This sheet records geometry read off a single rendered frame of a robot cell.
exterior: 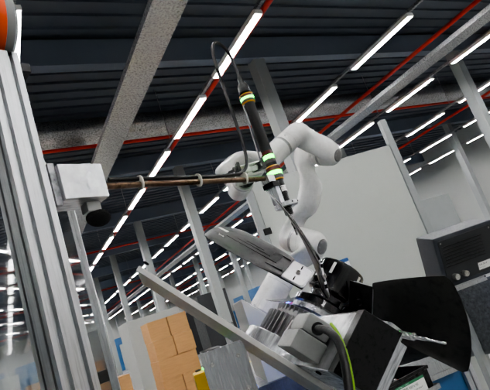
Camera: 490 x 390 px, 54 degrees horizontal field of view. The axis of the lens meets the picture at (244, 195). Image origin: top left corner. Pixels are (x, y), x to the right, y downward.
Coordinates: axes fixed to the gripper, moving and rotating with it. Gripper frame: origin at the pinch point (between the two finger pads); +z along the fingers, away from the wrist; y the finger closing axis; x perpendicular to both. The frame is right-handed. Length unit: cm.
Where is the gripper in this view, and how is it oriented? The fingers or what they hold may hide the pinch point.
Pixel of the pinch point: (251, 163)
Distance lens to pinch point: 158.8
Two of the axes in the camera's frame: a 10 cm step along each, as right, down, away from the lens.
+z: 1.5, -2.9, -9.5
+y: -9.4, 2.6, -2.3
